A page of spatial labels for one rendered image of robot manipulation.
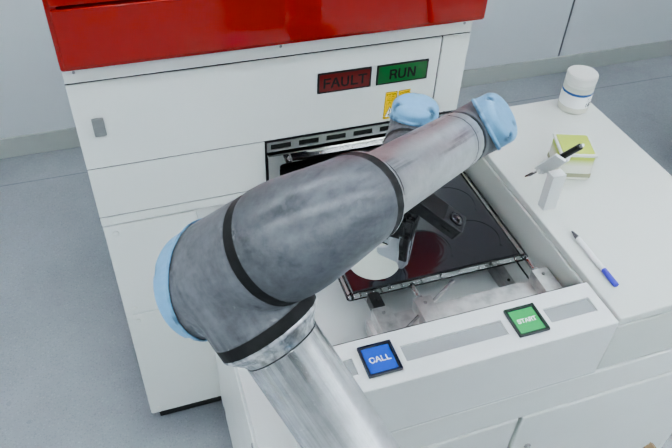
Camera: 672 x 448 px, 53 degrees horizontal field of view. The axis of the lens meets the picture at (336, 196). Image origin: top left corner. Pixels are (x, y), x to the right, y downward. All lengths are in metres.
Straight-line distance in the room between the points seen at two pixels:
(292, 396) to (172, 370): 1.26
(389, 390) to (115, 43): 0.72
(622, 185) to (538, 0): 2.16
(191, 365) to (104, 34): 1.03
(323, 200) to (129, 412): 1.68
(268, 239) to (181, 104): 0.80
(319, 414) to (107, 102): 0.82
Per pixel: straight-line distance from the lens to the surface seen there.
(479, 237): 1.37
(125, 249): 1.57
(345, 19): 1.29
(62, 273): 2.62
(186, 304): 0.67
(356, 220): 0.59
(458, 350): 1.10
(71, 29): 1.21
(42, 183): 3.04
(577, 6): 3.73
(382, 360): 1.07
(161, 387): 1.99
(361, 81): 1.43
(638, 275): 1.31
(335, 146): 1.49
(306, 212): 0.58
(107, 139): 1.38
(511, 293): 1.31
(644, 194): 1.50
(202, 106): 1.36
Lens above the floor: 1.83
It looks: 41 degrees down
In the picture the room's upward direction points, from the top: 3 degrees clockwise
